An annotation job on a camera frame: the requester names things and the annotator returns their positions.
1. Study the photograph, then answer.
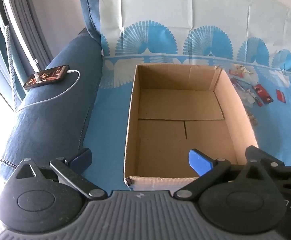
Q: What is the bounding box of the black smartphone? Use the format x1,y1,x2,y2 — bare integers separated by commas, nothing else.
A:
23,64,70,90

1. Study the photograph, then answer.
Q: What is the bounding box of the cardboard box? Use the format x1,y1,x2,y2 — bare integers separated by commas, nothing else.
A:
123,64,259,192

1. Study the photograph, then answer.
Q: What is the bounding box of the red cartoon face packet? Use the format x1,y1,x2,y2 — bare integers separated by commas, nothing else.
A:
252,84,273,103

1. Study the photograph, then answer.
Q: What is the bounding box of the white charging cable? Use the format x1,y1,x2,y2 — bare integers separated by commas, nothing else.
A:
15,69,81,112

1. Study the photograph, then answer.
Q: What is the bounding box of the plain red packet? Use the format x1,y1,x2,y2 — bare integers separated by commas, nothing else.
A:
276,89,286,103

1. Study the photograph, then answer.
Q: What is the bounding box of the clear bag of candies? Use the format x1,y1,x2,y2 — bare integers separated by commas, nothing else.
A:
243,90,257,108

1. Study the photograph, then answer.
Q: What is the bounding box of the dark purple tube packet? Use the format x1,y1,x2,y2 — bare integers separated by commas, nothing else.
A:
231,78,245,90

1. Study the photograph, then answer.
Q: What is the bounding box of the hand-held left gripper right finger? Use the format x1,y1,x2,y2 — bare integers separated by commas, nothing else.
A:
174,149,273,201

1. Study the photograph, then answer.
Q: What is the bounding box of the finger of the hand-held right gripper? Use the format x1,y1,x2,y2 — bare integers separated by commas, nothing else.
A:
245,146,286,174

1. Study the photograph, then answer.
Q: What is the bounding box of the blue sofa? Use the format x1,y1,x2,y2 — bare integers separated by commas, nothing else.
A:
0,0,105,180

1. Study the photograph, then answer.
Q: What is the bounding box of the white garment steamer pole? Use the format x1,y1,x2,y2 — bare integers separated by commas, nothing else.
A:
0,0,39,73

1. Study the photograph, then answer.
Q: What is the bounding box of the yellow snack bar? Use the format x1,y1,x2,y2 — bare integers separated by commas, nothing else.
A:
236,65,254,75

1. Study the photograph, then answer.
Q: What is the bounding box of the blue white printed cloth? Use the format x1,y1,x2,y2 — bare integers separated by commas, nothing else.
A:
79,0,291,193

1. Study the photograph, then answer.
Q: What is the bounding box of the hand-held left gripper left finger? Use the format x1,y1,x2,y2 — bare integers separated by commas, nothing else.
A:
7,148,108,201

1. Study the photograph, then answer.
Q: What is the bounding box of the grey braided steamer hose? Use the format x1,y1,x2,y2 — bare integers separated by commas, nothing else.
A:
4,24,17,110

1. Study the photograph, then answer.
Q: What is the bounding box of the grey blue curtain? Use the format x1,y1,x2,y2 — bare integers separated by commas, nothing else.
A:
0,0,53,110

